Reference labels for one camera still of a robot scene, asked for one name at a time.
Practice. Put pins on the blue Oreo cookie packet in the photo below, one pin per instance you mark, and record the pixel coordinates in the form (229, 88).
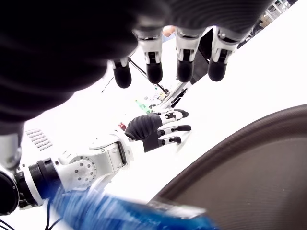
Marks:
(115, 213)

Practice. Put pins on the left robot arm silver black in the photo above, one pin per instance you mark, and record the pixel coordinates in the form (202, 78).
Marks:
(81, 167)

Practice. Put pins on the left robot hand black glove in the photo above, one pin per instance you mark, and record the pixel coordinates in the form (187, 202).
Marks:
(146, 129)

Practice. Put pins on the round dark brown tray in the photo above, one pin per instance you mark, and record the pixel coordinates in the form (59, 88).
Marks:
(251, 172)

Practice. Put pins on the green bottle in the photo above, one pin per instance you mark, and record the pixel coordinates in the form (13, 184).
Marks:
(144, 107)

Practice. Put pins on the right robot hand black glove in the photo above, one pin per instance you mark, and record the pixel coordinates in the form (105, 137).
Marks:
(60, 48)

